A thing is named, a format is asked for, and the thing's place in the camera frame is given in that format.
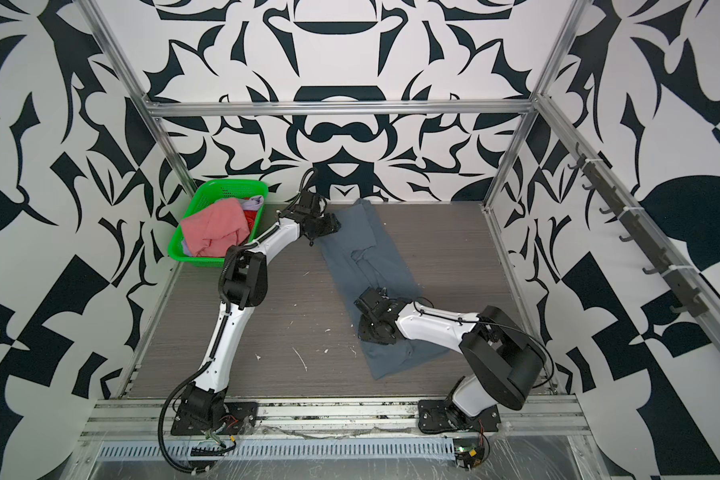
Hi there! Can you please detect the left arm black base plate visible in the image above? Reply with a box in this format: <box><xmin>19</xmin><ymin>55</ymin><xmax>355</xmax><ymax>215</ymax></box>
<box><xmin>170</xmin><ymin>402</ymin><xmax>259</xmax><ymax>436</ymax></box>

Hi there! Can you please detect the aluminium frame left post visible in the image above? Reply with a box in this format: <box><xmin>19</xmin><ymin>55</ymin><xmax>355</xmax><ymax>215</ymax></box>
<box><xmin>75</xmin><ymin>0</ymin><xmax>196</xmax><ymax>196</ymax></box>

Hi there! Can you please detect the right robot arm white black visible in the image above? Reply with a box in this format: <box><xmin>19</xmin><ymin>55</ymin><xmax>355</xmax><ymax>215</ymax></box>
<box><xmin>355</xmin><ymin>287</ymin><xmax>551</xmax><ymax>429</ymax></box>

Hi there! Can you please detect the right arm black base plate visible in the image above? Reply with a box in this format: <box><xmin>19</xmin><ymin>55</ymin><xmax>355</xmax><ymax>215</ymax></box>
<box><xmin>417</xmin><ymin>399</ymin><xmax>501</xmax><ymax>435</ymax></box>

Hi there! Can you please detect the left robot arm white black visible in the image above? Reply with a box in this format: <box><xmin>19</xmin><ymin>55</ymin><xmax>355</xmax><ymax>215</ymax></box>
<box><xmin>177</xmin><ymin>190</ymin><xmax>340</xmax><ymax>432</ymax></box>

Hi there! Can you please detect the white slotted cable duct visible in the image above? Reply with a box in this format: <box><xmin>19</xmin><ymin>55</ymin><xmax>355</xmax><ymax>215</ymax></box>
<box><xmin>95</xmin><ymin>437</ymin><xmax>457</xmax><ymax>462</ymax></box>

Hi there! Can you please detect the purple garment in basket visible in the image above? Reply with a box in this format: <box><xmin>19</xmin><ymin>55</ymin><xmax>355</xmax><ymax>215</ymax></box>
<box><xmin>239</xmin><ymin>195</ymin><xmax>265</xmax><ymax>212</ymax></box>

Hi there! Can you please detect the aluminium frame back crossbar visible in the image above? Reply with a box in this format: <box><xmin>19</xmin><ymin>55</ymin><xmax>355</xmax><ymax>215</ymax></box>
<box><xmin>146</xmin><ymin>99</ymin><xmax>532</xmax><ymax>118</ymax></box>

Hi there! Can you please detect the pink t shirt in basket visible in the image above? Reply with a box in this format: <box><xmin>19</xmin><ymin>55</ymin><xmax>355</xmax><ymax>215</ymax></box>
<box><xmin>180</xmin><ymin>198</ymin><xmax>251</xmax><ymax>258</ymax></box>

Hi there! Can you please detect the small electronics board with wires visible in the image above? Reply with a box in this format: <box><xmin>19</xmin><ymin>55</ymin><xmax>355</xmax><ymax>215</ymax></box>
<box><xmin>454</xmin><ymin>434</ymin><xmax>491</xmax><ymax>470</ymax></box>

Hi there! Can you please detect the red garment in basket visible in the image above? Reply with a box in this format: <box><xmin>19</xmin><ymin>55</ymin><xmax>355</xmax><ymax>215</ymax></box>
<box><xmin>243</xmin><ymin>210</ymin><xmax>258</xmax><ymax>239</ymax></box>

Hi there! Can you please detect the grey blue t shirt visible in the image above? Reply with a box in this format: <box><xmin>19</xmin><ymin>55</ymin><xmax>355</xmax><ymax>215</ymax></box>
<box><xmin>316</xmin><ymin>199</ymin><xmax>448</xmax><ymax>380</ymax></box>

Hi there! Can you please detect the aluminium frame corner post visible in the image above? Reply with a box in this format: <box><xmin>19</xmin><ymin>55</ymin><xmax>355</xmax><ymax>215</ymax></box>
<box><xmin>482</xmin><ymin>0</ymin><xmax>592</xmax><ymax>211</ymax></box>

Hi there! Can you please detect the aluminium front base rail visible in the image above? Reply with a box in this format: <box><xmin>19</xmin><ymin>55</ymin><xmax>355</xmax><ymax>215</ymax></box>
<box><xmin>80</xmin><ymin>395</ymin><xmax>591</xmax><ymax>440</ymax></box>

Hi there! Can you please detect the black wall hook rail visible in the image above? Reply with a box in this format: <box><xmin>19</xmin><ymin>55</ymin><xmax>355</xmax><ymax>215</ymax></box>
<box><xmin>570</xmin><ymin>143</ymin><xmax>709</xmax><ymax>318</ymax></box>

